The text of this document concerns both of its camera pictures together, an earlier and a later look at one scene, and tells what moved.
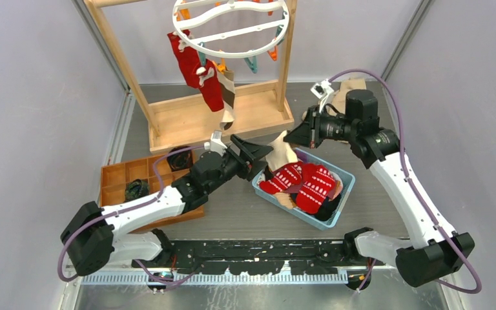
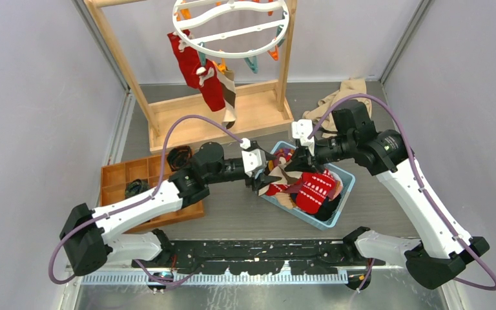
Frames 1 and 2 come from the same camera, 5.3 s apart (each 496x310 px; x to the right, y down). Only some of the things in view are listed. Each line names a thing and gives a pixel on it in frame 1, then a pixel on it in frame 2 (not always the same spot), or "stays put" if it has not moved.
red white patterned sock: (314, 182) stays put
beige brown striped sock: (227, 81) stays put
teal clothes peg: (254, 65) stays put
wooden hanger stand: (188, 120) stays put
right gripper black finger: (301, 135) -> (301, 163)
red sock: (210, 85) stays put
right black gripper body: (321, 125) -> (322, 154)
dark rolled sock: (136, 188) stays put
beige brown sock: (281, 155) -> (286, 177)
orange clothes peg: (221, 67) stays put
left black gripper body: (241, 165) -> (254, 183)
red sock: (187, 56) stays put
